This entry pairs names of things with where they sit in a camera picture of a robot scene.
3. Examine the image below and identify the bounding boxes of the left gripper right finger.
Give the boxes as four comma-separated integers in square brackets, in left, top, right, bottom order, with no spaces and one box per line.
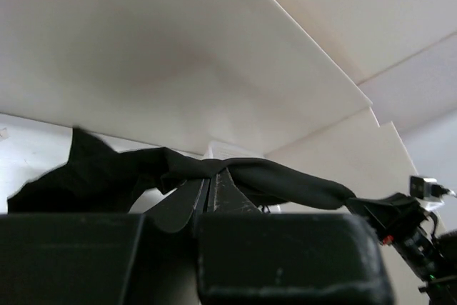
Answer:
[209,169,261,214]

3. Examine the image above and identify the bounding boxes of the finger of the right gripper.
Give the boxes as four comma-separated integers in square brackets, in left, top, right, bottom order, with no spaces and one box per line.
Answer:
[348,193,418,212]

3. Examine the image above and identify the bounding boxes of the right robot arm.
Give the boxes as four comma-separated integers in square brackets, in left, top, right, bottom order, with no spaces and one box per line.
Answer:
[346,193,456,304]

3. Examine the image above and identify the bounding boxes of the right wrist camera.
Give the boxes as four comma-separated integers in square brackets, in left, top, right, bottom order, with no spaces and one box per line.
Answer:
[409,176,456,212]

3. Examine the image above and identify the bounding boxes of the black shorts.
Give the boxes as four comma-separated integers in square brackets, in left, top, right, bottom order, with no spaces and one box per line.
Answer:
[7,126,355,214]

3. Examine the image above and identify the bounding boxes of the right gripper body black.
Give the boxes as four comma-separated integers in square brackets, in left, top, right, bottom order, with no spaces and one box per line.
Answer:
[371,202,456,282]

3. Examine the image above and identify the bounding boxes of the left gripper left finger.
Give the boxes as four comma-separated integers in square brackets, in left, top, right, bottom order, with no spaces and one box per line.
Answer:
[144,179,211,234]

